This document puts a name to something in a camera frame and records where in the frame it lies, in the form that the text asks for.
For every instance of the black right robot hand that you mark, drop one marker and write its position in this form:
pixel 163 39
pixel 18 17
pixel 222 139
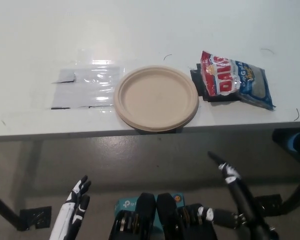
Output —
pixel 240 195

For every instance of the black left robot body block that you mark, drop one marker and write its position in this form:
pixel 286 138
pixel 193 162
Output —
pixel 142 207

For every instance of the black and blue object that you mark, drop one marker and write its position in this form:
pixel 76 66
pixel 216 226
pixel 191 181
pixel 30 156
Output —
pixel 290 140

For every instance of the red blue sunflower seed bag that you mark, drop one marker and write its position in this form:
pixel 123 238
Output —
pixel 222 77

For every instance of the black floor tape patch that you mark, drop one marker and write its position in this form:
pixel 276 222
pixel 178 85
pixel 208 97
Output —
pixel 270 202
pixel 35 216

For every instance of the black robot body block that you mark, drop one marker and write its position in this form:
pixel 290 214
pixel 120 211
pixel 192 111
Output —
pixel 167 212
pixel 142 207

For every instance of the teal cardboard router box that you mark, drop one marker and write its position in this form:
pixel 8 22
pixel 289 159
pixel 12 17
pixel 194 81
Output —
pixel 125 203

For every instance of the black right robot body block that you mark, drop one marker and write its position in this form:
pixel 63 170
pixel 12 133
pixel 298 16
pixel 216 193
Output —
pixel 167 212

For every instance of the black metal table leg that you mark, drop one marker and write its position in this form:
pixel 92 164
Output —
pixel 297 197
pixel 5 210

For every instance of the clear plastic sheet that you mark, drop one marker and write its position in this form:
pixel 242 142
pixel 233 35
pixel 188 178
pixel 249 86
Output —
pixel 90 87

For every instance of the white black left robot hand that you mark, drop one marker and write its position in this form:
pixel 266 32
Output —
pixel 67 217

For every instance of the beige paper plate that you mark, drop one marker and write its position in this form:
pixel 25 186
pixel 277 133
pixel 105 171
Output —
pixel 150 129
pixel 155 97

